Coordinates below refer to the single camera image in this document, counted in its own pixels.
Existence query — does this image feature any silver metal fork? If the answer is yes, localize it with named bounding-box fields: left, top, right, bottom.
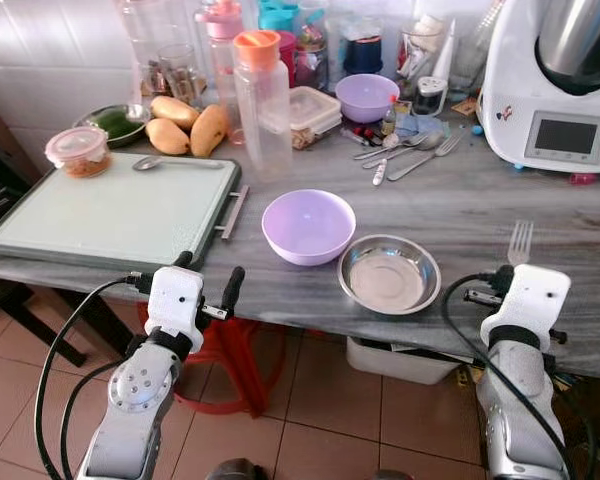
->
left=506, top=219, right=535, bottom=268

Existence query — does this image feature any red plastic stool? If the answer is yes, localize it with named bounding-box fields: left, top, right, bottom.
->
left=173, top=314, right=288, bottom=417

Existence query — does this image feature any large purple plastic bowl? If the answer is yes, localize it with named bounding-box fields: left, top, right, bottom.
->
left=261, top=188, right=358, bottom=268

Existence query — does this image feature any shallow stainless steel bowl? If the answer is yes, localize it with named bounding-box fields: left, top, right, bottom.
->
left=337, top=233, right=443, bottom=317

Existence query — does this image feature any yellow mango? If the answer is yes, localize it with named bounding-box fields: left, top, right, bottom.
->
left=144, top=117, right=192, bottom=157
left=189, top=104, right=230, bottom=159
left=149, top=95, right=202, bottom=130

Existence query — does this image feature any white plastic bin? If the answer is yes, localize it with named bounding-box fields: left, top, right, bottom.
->
left=344, top=335, right=463, bottom=387

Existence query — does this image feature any metal table fork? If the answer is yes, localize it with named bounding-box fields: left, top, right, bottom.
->
left=387, top=134, right=464, bottom=183

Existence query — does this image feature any round pink-lidded food container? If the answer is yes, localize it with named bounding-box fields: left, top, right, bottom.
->
left=44, top=125, right=114, bottom=180

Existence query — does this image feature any metal plate with green vegetables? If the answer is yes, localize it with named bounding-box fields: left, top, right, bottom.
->
left=74, top=103, right=152, bottom=149

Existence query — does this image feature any metal table spoon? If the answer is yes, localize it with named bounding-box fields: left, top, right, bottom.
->
left=352, top=134, right=433, bottom=163
left=371, top=138, right=443, bottom=188

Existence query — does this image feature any clear bottle with orange cap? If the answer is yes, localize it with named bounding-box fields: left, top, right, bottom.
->
left=231, top=29, right=294, bottom=183

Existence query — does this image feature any white kitchen cooking machine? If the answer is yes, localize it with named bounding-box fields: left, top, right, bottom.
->
left=476, top=0, right=600, bottom=176

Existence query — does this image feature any square clear food container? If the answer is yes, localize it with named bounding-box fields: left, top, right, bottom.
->
left=287, top=86, right=344, bottom=152

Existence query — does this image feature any small glass shaker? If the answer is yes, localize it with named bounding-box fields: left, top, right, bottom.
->
left=414, top=76, right=450, bottom=117

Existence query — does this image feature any dark wooden chair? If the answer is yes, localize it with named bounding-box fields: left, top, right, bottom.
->
left=0, top=92, right=39, bottom=241

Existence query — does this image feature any clear bottle with pink cap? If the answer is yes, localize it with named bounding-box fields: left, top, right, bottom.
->
left=197, top=0, right=247, bottom=143

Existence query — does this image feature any clear glass jar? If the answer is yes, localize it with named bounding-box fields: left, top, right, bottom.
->
left=119, top=0, right=202, bottom=103

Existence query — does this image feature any small purple plastic bowl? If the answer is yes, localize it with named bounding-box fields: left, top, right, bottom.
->
left=334, top=73, right=402, bottom=125

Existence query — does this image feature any teal plastic cup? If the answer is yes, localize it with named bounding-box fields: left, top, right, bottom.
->
left=257, top=0, right=302, bottom=32

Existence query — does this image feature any dark blue cup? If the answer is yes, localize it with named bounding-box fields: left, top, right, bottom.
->
left=341, top=34, right=385, bottom=77

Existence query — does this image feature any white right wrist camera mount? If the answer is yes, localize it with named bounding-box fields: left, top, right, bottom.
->
left=480, top=264, right=572, bottom=351

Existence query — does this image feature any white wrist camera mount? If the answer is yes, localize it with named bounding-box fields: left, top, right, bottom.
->
left=144, top=265, right=207, bottom=352
left=480, top=264, right=572, bottom=351

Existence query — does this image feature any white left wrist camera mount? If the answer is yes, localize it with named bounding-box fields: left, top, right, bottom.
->
left=144, top=265, right=207, bottom=352

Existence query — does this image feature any pale green tray with handles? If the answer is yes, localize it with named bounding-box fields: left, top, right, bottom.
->
left=0, top=151, right=250, bottom=273

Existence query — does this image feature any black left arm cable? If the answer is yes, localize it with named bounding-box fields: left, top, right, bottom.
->
left=34, top=273, right=153, bottom=480

